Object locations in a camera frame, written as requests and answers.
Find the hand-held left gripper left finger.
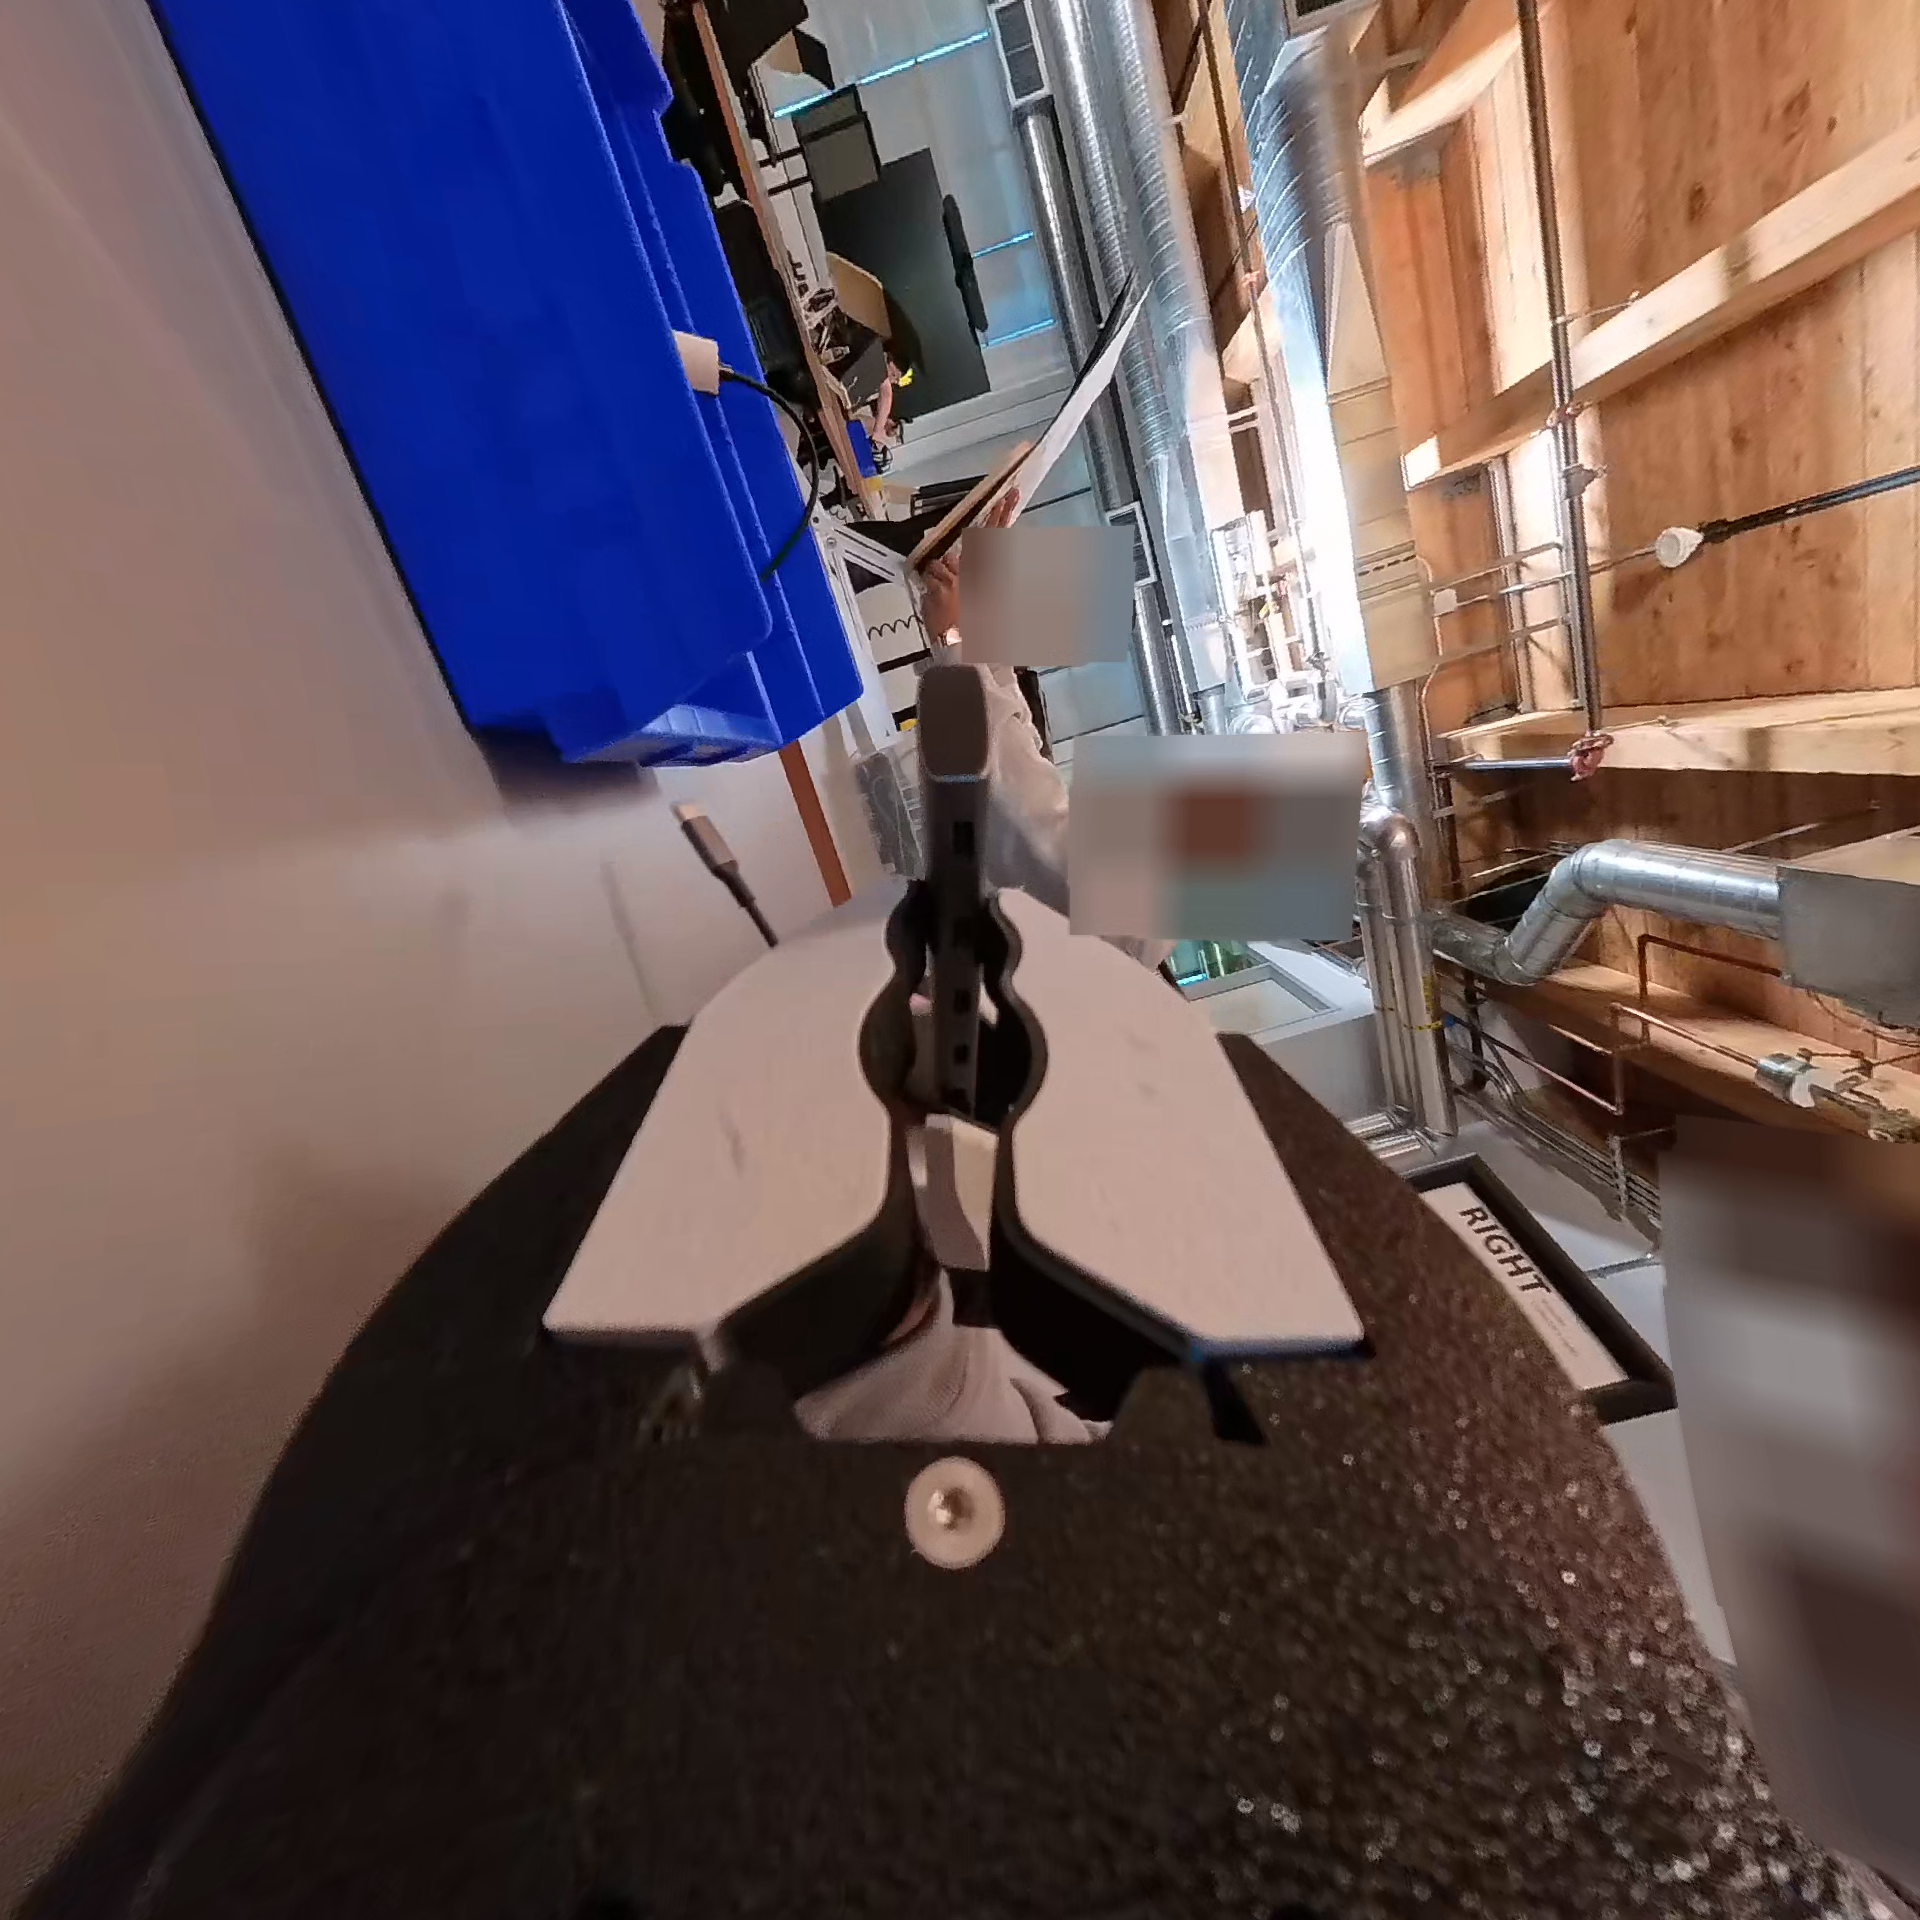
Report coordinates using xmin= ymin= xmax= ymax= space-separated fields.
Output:
xmin=540 ymin=883 xmax=924 ymax=1395

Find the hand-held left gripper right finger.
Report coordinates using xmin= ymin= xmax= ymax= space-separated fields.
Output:
xmin=982 ymin=893 xmax=1370 ymax=1426

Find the grey USB hub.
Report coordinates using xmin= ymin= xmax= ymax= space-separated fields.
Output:
xmin=913 ymin=663 xmax=1000 ymax=1274

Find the black USB cable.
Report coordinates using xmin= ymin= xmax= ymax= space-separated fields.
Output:
xmin=675 ymin=334 xmax=825 ymax=586

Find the blue plastic bin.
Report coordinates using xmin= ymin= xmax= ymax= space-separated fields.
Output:
xmin=150 ymin=0 xmax=867 ymax=770

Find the silver pipe elbow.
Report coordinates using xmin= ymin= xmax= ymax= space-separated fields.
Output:
xmin=1432 ymin=838 xmax=1787 ymax=992

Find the grey desk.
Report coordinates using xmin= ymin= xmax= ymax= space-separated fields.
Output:
xmin=0 ymin=0 xmax=858 ymax=1907

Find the white cloth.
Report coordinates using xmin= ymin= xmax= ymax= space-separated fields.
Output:
xmin=796 ymin=1283 xmax=1115 ymax=1445

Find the wooden document board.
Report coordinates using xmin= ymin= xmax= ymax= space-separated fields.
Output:
xmin=902 ymin=441 xmax=1040 ymax=573

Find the black panel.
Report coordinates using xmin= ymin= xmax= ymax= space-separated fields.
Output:
xmin=816 ymin=151 xmax=992 ymax=410

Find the grey metal duct box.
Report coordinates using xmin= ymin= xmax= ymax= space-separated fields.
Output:
xmin=1776 ymin=830 xmax=1920 ymax=1039

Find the silver corrugated ventilation duct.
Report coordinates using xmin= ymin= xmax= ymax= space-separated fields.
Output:
xmin=1035 ymin=0 xmax=1251 ymax=736

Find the silver smooth ventilation duct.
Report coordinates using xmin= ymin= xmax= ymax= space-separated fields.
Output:
xmin=1222 ymin=0 xmax=1454 ymax=1144

